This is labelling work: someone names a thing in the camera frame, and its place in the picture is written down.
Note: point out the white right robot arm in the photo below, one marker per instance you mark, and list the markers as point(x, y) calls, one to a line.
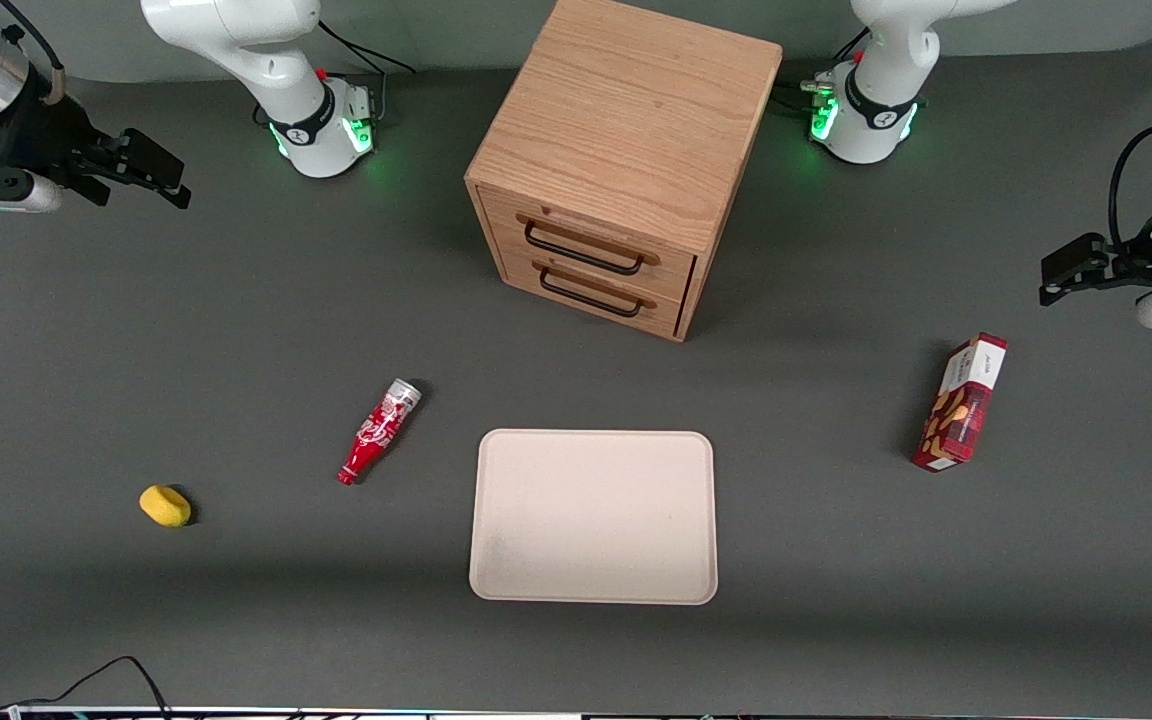
point(266, 60)

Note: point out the red cookie box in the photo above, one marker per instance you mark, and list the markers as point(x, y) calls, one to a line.
point(961, 405)

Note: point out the wooden drawer cabinet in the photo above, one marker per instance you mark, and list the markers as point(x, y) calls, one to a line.
point(626, 110)

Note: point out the wooden drawer front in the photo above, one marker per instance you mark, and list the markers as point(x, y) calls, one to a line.
point(676, 268)
point(516, 268)

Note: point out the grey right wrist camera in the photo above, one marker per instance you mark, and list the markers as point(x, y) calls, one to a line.
point(6, 192)

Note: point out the red coke bottle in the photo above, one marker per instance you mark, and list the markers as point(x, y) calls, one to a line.
point(376, 435)

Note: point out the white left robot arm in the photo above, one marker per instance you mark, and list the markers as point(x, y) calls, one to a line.
point(876, 100)

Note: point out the beige plastic tray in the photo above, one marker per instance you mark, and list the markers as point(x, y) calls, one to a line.
point(596, 520)

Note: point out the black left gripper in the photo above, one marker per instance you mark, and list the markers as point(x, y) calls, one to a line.
point(1125, 264)

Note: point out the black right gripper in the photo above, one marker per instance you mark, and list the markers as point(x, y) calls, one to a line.
point(39, 128)

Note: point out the yellow sponge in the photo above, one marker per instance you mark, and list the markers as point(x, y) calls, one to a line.
point(165, 506)

